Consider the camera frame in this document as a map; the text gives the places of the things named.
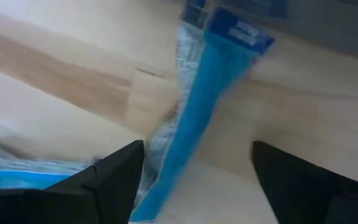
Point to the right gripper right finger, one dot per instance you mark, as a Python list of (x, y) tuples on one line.
[(306, 193)]

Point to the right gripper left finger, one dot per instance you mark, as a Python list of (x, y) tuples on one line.
[(110, 186)]

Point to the blue granola bar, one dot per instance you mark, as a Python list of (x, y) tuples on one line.
[(204, 102), (14, 177)]

